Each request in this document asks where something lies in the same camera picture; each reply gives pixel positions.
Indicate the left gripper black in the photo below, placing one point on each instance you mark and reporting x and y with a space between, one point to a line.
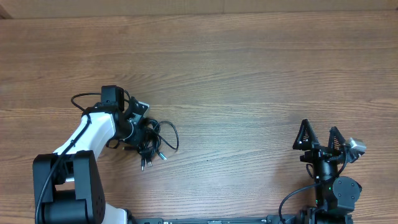
135 139

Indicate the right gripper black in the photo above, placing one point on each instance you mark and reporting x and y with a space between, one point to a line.
311 141

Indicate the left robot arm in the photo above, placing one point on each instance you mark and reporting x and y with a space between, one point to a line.
67 182

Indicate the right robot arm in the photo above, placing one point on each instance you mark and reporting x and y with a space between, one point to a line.
335 194

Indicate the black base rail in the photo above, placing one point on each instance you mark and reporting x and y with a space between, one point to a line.
270 219

